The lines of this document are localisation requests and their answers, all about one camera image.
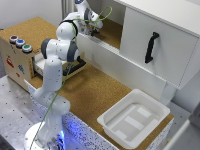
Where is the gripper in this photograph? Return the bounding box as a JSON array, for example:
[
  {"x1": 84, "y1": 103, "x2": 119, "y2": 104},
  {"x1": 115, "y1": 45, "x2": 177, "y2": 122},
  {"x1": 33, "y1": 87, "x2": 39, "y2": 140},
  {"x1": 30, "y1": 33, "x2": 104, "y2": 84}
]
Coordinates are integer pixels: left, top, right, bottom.
[{"x1": 87, "y1": 14, "x2": 104, "y2": 32}]

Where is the wooden drawer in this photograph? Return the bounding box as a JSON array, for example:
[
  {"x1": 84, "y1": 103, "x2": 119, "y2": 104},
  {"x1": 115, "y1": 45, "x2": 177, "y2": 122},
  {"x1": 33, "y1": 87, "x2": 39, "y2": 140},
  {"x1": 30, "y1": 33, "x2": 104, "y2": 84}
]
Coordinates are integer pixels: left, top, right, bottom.
[{"x1": 32, "y1": 53, "x2": 88, "y2": 80}]

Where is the wooden drawer box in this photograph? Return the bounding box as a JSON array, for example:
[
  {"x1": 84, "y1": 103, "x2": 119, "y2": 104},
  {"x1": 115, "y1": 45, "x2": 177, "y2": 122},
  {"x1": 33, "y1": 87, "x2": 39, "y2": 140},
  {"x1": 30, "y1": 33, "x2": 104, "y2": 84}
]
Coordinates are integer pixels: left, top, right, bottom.
[{"x1": 0, "y1": 16, "x2": 69, "y2": 92}]

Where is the white cabinet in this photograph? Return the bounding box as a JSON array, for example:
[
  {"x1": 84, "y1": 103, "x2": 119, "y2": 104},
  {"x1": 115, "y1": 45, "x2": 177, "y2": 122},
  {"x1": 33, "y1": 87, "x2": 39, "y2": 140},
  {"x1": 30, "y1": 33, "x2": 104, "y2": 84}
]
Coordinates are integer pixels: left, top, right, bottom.
[{"x1": 73, "y1": 0, "x2": 200, "y2": 107}]

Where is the green button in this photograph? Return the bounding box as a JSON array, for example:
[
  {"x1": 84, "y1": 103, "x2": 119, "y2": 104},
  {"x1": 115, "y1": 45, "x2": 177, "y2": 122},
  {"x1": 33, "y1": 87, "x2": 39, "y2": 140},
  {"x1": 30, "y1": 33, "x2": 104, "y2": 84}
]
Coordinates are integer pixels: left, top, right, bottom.
[{"x1": 21, "y1": 43, "x2": 34, "y2": 54}]

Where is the blue button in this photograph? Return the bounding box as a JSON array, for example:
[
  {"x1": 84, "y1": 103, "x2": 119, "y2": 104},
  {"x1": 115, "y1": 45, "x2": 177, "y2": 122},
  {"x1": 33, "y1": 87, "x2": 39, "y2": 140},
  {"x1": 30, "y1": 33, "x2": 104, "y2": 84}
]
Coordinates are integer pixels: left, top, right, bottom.
[{"x1": 15, "y1": 38, "x2": 27, "y2": 49}]

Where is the white sliding door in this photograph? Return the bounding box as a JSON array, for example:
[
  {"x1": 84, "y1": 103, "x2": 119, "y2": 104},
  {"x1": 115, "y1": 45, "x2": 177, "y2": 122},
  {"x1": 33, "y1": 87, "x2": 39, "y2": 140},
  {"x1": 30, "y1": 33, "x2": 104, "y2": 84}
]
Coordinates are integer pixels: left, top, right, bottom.
[{"x1": 118, "y1": 6, "x2": 200, "y2": 90}]

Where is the red button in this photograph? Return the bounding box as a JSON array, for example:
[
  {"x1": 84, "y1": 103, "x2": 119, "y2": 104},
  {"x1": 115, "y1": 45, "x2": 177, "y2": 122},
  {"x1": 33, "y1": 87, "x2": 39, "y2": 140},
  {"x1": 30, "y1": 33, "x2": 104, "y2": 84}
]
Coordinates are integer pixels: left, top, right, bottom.
[{"x1": 9, "y1": 34, "x2": 20, "y2": 45}]

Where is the white plastic box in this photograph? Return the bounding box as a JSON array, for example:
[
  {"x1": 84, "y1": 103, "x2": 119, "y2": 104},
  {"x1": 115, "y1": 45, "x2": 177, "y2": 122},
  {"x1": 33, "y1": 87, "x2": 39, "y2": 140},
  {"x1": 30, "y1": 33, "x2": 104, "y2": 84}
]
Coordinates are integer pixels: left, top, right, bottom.
[{"x1": 96, "y1": 88, "x2": 171, "y2": 150}]

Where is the black drawer handle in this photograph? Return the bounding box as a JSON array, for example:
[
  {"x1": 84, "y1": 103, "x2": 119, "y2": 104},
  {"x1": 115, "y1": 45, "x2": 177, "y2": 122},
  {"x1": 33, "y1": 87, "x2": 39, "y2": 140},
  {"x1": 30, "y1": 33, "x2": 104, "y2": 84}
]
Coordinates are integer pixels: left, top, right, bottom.
[{"x1": 62, "y1": 59, "x2": 87, "y2": 77}]

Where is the black door handle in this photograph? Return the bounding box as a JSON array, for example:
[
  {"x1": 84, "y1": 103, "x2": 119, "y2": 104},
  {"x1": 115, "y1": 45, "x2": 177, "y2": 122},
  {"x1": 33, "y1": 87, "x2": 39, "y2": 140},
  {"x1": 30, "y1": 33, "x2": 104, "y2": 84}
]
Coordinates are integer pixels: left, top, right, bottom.
[{"x1": 144, "y1": 31, "x2": 160, "y2": 64}]

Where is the green cable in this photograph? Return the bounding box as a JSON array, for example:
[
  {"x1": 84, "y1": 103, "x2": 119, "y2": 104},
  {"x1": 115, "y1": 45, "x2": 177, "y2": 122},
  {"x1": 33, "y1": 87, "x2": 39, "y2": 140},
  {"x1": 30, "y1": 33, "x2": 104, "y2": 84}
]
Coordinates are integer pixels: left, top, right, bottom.
[{"x1": 28, "y1": 5, "x2": 114, "y2": 150}]

